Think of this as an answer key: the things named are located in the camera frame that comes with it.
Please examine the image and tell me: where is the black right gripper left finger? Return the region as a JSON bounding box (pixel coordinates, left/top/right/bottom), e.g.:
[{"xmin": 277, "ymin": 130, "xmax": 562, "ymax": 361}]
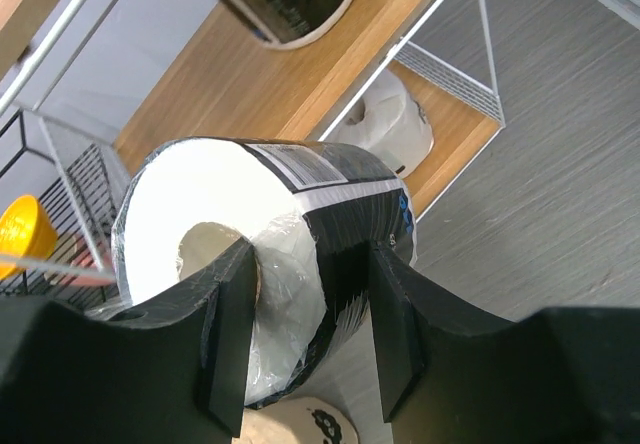
[{"xmin": 1, "ymin": 240, "xmax": 258, "ymax": 443}]

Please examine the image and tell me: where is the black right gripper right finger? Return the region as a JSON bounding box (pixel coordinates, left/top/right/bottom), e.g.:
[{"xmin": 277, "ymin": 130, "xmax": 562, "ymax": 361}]
[{"xmin": 368, "ymin": 244, "xmax": 639, "ymax": 443}]

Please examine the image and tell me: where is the brown roll front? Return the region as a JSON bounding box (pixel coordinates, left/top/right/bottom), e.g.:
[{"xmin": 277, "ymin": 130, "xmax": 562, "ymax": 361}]
[{"xmin": 232, "ymin": 397, "xmax": 360, "ymax": 444}]

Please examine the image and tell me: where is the black toilet paper roll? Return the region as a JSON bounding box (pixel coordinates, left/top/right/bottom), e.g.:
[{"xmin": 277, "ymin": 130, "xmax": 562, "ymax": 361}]
[{"xmin": 110, "ymin": 136, "xmax": 419, "ymax": 410}]

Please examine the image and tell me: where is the white toilet paper roll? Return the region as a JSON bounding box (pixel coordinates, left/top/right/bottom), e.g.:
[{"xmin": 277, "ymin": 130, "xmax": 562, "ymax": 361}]
[{"xmin": 327, "ymin": 69, "xmax": 434, "ymax": 178}]

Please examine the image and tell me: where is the beige small cup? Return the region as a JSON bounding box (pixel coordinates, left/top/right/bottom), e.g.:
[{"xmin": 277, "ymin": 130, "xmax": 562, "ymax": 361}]
[{"xmin": 43, "ymin": 233, "xmax": 92, "ymax": 285}]

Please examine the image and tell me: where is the orange bowl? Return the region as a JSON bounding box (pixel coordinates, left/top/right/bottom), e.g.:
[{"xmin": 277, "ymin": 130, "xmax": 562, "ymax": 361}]
[{"xmin": 1, "ymin": 195, "xmax": 58, "ymax": 260}]

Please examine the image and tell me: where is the black wire rack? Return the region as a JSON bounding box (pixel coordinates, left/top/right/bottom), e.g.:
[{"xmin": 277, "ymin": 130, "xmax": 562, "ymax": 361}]
[{"xmin": 1, "ymin": 109, "xmax": 129, "ymax": 311}]

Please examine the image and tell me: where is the white wire wooden shelf rack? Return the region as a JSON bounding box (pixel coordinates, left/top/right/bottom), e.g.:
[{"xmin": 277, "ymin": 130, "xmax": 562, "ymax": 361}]
[{"xmin": 0, "ymin": 0, "xmax": 507, "ymax": 285}]

